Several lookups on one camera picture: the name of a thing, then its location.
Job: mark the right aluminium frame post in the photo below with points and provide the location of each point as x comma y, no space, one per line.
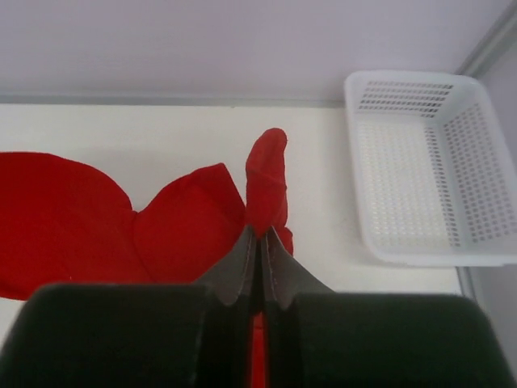
494,44

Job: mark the red t shirt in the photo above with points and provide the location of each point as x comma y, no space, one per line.
65,221

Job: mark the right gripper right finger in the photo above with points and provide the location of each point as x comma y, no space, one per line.
316,337

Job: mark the white plastic basket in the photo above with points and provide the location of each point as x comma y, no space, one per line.
435,184

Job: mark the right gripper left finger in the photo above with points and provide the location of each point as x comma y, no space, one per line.
196,335

